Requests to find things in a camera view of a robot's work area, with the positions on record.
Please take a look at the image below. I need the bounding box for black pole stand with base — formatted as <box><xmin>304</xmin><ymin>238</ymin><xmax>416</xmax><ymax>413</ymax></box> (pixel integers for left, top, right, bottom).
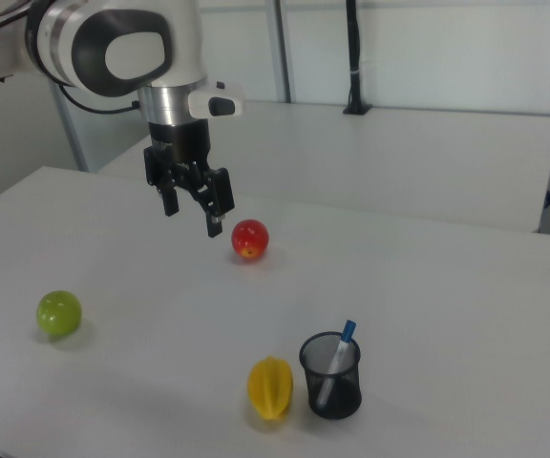
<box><xmin>342</xmin><ymin>0</ymin><xmax>374</xmax><ymax>116</ymax></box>

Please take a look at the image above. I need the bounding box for blue capped white marker pen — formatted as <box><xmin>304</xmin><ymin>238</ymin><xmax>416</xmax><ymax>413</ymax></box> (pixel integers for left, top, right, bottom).
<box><xmin>316</xmin><ymin>319</ymin><xmax>358</xmax><ymax>406</ymax></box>

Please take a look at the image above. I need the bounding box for yellow toy starfruit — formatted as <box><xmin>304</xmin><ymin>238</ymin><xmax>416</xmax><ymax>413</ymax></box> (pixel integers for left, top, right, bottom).
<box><xmin>247</xmin><ymin>355</ymin><xmax>295</xmax><ymax>421</ymax></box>

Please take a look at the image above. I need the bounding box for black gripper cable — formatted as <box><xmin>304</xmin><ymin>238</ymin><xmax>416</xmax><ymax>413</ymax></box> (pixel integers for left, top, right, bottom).
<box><xmin>57</xmin><ymin>83</ymin><xmax>142</xmax><ymax>115</ymax></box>

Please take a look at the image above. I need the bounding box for green toy apple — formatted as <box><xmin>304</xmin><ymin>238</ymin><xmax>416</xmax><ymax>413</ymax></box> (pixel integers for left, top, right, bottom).
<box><xmin>35</xmin><ymin>290</ymin><xmax>83</xmax><ymax>336</ymax></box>

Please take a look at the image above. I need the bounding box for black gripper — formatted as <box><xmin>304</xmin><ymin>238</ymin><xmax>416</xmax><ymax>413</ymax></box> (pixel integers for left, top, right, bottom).
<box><xmin>142</xmin><ymin>118</ymin><xmax>236</xmax><ymax>239</ymax></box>

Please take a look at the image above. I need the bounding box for black mesh pen cup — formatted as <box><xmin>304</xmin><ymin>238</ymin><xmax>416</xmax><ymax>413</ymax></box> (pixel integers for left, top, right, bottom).
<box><xmin>298</xmin><ymin>332</ymin><xmax>363</xmax><ymax>421</ymax></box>

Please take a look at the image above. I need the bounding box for white neighbouring table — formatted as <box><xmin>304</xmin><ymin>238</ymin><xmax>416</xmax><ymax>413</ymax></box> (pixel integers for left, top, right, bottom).
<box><xmin>96</xmin><ymin>98</ymin><xmax>550</xmax><ymax>235</ymax></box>

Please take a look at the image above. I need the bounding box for red toy apple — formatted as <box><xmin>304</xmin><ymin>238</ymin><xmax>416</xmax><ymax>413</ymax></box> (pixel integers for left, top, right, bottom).
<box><xmin>231</xmin><ymin>219</ymin><xmax>270</xmax><ymax>261</ymax></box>

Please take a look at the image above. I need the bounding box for grey partition post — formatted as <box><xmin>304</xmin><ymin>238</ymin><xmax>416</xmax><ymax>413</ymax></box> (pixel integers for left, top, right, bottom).
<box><xmin>47</xmin><ymin>78</ymin><xmax>91</xmax><ymax>174</ymax></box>
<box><xmin>264</xmin><ymin>0</ymin><xmax>296</xmax><ymax>104</ymax></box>

